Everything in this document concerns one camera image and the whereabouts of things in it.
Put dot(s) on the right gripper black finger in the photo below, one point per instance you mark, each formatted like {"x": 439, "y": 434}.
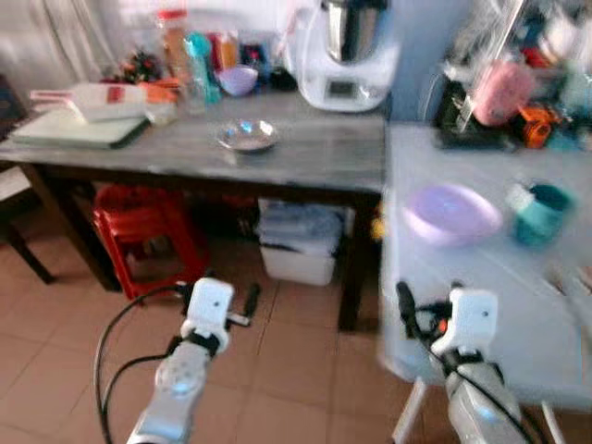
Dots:
{"x": 406, "y": 307}

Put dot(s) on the round metal plate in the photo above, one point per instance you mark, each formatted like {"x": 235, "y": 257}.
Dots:
{"x": 247, "y": 136}

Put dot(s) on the small purple plastic bowl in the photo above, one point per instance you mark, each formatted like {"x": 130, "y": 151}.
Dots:
{"x": 238, "y": 81}

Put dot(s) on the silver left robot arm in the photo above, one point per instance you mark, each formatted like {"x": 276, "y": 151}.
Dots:
{"x": 180, "y": 388}

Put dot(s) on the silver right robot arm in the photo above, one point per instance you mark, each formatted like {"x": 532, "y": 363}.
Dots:
{"x": 481, "y": 412}

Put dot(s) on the white table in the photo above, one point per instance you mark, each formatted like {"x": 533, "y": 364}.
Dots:
{"x": 462, "y": 287}

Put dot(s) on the white storage bin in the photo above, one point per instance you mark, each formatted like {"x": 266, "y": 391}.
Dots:
{"x": 298, "y": 259}

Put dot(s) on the large purple plastic bowl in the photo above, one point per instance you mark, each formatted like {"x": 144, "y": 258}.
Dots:
{"x": 451, "y": 215}

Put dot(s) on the red plastic stool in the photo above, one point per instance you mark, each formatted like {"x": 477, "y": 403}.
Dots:
{"x": 143, "y": 217}

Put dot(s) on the teal mug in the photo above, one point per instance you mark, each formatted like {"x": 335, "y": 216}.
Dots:
{"x": 544, "y": 217}

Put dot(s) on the grey top wooden table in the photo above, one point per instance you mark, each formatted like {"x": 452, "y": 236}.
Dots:
{"x": 305, "y": 153}

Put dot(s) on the black dish rack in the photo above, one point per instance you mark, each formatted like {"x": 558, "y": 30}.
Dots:
{"x": 458, "y": 131}

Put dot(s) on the small orange black item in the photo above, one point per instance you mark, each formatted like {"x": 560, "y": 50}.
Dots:
{"x": 536, "y": 125}

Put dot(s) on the small orange box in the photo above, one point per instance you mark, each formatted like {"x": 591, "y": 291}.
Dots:
{"x": 162, "y": 92}

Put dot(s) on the white kitchen food processor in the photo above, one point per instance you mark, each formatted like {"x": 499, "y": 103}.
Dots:
{"x": 347, "y": 79}

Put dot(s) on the teal bottle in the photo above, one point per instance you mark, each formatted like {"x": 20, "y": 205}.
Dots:
{"x": 201, "y": 67}

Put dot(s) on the dark wooden chair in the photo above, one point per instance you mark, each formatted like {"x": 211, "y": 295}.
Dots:
{"x": 14, "y": 227}

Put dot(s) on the orange sauce bottle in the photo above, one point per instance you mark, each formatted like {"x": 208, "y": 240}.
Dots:
{"x": 227, "y": 52}

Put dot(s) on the pale green cutting board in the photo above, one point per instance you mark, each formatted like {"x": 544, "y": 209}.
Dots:
{"x": 65, "y": 131}

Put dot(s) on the white container red label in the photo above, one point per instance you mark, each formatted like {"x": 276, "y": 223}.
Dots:
{"x": 92, "y": 100}

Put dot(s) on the clear jar red lid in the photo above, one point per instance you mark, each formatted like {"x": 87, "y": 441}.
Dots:
{"x": 173, "y": 46}

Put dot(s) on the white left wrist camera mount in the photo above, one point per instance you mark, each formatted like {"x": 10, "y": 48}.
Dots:
{"x": 208, "y": 301}

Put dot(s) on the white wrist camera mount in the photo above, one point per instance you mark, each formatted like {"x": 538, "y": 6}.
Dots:
{"x": 467, "y": 319}
{"x": 208, "y": 301}

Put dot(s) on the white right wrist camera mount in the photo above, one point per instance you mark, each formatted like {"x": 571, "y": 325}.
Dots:
{"x": 467, "y": 319}

